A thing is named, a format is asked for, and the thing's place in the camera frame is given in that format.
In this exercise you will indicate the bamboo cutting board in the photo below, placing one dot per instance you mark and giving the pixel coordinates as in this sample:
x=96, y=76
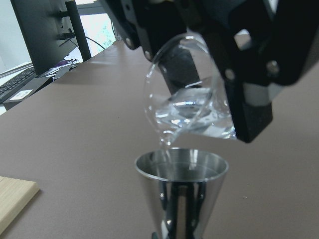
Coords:
x=14, y=196

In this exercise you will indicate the small clear glass cup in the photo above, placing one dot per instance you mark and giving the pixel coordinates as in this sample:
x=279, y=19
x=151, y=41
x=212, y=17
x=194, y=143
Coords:
x=184, y=93

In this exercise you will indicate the black keyboard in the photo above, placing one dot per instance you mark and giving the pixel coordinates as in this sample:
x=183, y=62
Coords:
x=12, y=86

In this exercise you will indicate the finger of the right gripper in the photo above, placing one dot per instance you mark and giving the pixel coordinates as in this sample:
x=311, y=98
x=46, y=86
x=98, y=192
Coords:
x=150, y=24
x=255, y=47

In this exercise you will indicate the black monitor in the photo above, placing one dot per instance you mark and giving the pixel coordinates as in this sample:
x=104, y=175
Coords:
x=51, y=30

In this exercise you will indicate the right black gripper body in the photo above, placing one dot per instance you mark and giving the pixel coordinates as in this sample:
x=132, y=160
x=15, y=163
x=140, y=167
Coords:
x=179, y=10

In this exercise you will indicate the steel double jigger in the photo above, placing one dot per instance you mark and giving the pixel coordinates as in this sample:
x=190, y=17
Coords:
x=181, y=187

